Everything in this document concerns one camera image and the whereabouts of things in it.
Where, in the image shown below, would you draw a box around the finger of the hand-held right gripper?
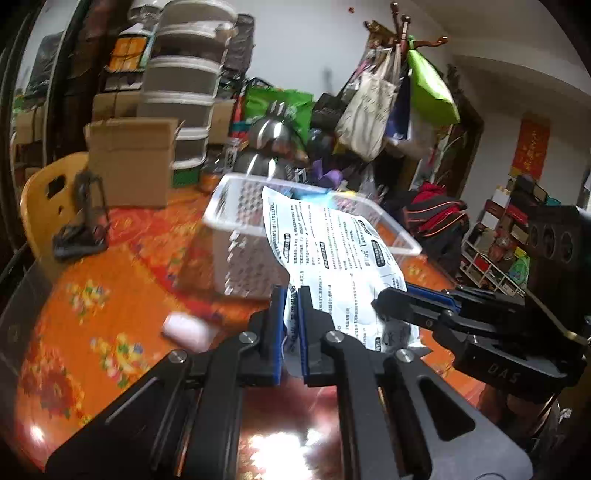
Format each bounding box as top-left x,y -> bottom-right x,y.
372,287 -> 451,330
406,283 -> 467,308

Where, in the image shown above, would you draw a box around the red wall poster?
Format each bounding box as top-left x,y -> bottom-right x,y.
510,117 -> 551,181

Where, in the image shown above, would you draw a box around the stainless steel kettle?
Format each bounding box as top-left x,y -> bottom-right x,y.
235,99 -> 315,181

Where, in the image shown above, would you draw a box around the white printed plastic pouch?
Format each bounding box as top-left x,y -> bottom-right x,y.
261,185 -> 426,370

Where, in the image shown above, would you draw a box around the black phone stand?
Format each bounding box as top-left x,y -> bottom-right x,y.
74,171 -> 109,241

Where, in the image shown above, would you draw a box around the pink rolled cloth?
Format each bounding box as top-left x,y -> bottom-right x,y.
161,312 -> 208,347

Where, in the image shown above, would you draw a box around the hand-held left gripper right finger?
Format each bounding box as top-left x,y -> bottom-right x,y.
298,286 -> 534,480

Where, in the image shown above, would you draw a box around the blue and white paper bag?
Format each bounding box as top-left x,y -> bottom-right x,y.
385,76 -> 414,141

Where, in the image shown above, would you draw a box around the lime green bag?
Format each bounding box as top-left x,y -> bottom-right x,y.
406,46 -> 461,125

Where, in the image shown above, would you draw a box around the wooden chair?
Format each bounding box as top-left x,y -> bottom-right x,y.
21,152 -> 90,273

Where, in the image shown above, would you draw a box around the dark glass cabinet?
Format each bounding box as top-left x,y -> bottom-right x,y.
0,0 -> 107,195

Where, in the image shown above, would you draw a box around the wooden coat rack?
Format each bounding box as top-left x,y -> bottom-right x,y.
365,2 -> 448,51

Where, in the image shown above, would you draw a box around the white shoe rack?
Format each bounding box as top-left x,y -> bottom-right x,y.
459,175 -> 532,298

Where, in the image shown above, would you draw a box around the white canvas tote bag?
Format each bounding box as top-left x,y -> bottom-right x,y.
335,69 -> 400,162

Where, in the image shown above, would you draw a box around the open cardboard box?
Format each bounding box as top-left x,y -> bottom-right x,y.
84,117 -> 185,208

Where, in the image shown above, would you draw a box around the grey stacked storage drawers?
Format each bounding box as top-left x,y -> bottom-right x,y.
136,0 -> 238,188

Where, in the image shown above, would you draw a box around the black plastic bag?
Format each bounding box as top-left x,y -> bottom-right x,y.
222,14 -> 256,79

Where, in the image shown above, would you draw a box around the orange box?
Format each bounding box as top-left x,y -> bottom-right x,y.
111,37 -> 148,72

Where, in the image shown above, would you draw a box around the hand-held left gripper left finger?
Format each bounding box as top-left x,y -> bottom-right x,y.
44,285 -> 291,480

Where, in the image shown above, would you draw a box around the purple bag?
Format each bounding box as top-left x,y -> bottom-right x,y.
311,157 -> 347,188

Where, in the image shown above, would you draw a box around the red and black jacket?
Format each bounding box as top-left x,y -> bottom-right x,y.
402,182 -> 469,273

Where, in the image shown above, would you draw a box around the green shopping bag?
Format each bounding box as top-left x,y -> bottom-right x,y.
244,85 -> 315,134

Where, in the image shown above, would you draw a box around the small cardboard box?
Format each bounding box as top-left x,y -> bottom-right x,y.
210,99 -> 236,144
92,90 -> 141,121

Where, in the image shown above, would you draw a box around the white perforated plastic basket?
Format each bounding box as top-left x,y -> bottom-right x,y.
203,173 -> 423,301

